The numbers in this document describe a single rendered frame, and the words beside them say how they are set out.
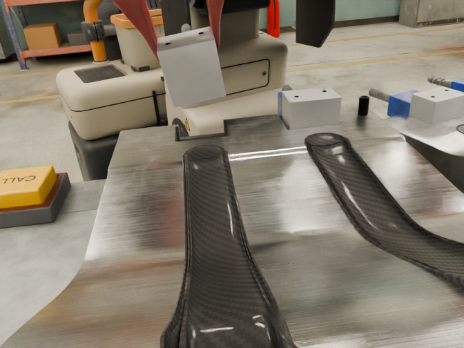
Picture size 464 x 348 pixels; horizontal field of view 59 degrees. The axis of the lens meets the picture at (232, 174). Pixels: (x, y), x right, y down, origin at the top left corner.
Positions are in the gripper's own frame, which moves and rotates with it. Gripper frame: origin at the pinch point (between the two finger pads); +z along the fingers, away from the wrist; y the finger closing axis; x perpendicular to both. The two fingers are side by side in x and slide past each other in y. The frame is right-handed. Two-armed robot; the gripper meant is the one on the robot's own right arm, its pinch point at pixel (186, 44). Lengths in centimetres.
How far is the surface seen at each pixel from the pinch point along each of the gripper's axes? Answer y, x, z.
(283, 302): 2.2, -27.6, 1.2
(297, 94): 9.4, -1.5, 6.6
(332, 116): 12.0, -3.9, 8.5
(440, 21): 315, 473, 204
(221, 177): 0.5, -10.5, 7.6
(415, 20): 280, 473, 195
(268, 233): 2.8, -18.7, 6.7
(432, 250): 11.1, -23.2, 6.1
